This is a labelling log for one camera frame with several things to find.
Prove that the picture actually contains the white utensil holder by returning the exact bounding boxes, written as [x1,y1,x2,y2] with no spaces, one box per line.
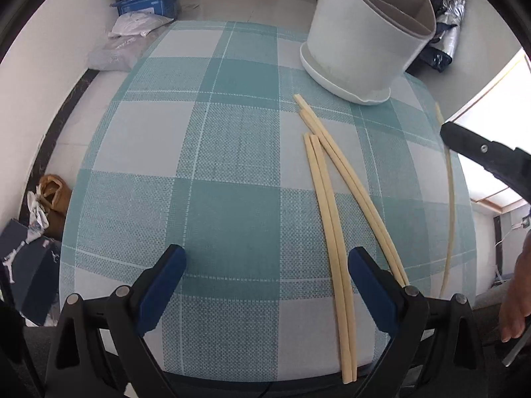
[300,0,436,105]

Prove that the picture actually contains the bamboo chopstick five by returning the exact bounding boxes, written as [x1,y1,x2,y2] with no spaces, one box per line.
[436,102,455,298]

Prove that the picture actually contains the right hand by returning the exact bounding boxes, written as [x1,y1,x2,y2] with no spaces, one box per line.
[499,233,531,342]

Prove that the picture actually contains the white crumpled bag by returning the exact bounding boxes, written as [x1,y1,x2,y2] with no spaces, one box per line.
[25,188,49,243]

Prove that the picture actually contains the bamboo chopstick one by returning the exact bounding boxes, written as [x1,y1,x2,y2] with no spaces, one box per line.
[303,133,353,384]

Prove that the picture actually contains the grey plastic parcel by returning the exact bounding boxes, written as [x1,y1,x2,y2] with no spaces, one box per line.
[87,36,149,72]

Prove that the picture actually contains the bamboo chopstick two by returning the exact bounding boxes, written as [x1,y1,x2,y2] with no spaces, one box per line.
[310,134,357,382]

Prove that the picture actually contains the bamboo chopstick four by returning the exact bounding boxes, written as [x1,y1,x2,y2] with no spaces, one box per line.
[298,108,407,288]

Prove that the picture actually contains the white plastic parcel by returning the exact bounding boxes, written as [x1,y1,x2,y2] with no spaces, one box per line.
[108,12,174,38]

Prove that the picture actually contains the silver folded umbrella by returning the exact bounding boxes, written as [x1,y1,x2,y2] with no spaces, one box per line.
[420,0,465,73]

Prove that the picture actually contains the brown shoes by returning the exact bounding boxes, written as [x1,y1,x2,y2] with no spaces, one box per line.
[39,174,72,240]

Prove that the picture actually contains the bamboo chopstick three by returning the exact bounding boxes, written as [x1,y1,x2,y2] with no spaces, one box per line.
[293,94,410,287]

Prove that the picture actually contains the dark blue shoe box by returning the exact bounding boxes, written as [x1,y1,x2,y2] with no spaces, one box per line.
[1,219,60,326]

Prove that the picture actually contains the blue cardboard box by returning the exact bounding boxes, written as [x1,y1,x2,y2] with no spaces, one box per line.
[111,0,181,19]

